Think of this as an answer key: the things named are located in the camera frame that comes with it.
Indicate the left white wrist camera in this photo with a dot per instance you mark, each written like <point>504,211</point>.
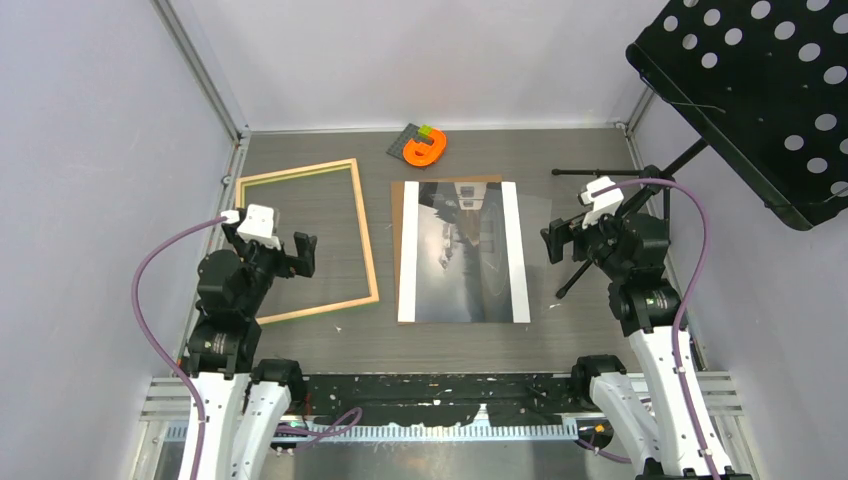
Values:
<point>256,222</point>

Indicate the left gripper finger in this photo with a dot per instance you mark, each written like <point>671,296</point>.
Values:
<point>304,263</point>
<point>232,237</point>

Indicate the brown backing board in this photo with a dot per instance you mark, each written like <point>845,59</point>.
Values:
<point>397,190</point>

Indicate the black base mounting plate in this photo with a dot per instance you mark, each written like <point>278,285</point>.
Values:
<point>442,400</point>

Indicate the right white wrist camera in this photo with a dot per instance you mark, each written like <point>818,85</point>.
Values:
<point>601,197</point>

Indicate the green building brick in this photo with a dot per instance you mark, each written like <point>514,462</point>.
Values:
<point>424,133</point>

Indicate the orange plastic horseshoe piece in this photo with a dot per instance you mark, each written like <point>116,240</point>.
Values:
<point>422,154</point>

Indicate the landscape photo print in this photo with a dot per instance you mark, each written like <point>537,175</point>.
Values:
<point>407,293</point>

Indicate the black perforated music stand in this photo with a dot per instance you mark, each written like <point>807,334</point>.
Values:
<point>764,85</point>

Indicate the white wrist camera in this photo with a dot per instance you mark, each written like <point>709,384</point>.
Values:
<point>601,197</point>
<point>256,222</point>

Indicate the aluminium rail frame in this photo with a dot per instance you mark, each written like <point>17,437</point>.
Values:
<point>165,427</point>

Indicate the grey building baseplate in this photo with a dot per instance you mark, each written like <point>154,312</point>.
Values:
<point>396,148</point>

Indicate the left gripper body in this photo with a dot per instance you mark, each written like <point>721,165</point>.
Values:
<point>269,261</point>

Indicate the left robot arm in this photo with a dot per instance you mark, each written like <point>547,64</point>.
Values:
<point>236,401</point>

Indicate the wooden picture frame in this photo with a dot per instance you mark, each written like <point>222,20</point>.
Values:
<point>241,185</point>

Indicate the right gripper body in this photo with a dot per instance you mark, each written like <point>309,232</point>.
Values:
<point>598,241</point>

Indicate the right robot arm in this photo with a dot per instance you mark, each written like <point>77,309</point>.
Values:
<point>668,436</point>

